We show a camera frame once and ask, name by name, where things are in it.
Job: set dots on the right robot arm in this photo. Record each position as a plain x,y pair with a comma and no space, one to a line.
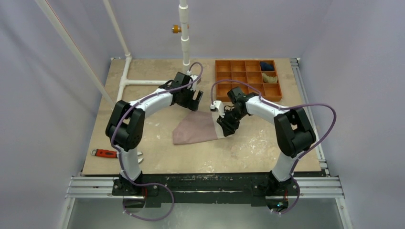
294,133

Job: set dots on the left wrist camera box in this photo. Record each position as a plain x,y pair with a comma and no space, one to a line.
194,80

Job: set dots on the orange compartment tray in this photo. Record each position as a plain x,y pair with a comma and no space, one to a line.
245,74

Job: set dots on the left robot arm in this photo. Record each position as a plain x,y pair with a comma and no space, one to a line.
125,127

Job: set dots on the rolled olive cloth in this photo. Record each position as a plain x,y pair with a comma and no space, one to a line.
269,79

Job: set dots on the rolled blue cloth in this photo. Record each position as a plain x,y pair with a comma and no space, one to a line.
266,67

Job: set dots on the pink and white underwear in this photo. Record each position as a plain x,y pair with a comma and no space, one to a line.
197,127

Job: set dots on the adjustable wrench red handle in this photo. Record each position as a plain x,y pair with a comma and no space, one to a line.
113,154

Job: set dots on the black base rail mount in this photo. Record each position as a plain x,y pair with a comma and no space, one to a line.
253,188

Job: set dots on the orange yellow valve knob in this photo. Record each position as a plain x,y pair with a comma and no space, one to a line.
176,29

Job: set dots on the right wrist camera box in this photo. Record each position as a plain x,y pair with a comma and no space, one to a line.
218,106

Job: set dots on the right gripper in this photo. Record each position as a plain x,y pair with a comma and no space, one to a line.
229,120

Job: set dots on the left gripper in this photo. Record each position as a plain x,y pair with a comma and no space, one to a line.
191,104

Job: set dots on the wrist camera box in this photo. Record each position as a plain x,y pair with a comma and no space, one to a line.
194,80
218,106

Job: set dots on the white PVC pipe frame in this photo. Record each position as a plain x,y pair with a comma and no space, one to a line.
137,30

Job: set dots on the aluminium frame rails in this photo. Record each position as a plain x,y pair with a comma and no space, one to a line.
308,185

